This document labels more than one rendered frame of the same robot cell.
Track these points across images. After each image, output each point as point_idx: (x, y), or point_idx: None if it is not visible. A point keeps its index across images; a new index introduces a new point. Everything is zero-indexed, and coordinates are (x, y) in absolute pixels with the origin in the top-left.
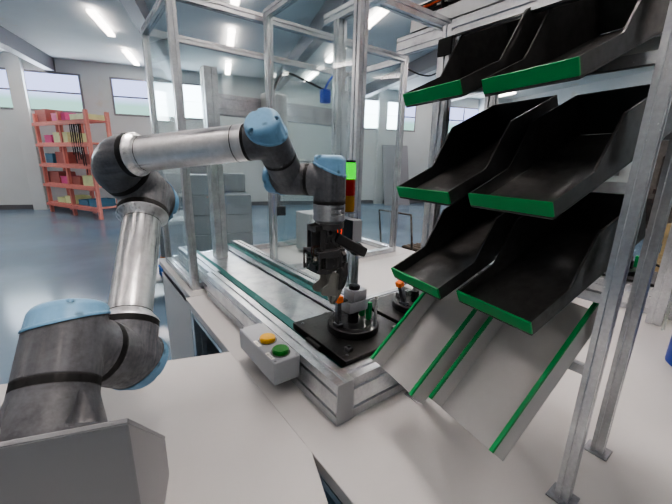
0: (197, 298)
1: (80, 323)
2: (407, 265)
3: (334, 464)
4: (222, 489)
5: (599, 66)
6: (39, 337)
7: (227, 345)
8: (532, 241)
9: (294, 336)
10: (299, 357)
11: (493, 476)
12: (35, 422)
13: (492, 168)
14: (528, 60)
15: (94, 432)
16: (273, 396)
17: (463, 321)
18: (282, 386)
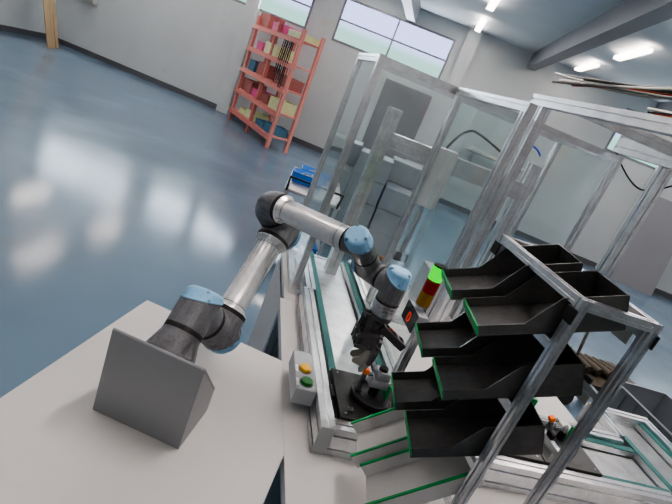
0: (288, 302)
1: (207, 306)
2: (404, 377)
3: (291, 468)
4: (226, 436)
5: (496, 335)
6: (188, 304)
7: (283, 355)
8: (484, 412)
9: (324, 378)
10: (315, 394)
11: None
12: (171, 345)
13: (465, 349)
14: (508, 298)
15: (191, 366)
16: (287, 408)
17: None
18: (297, 406)
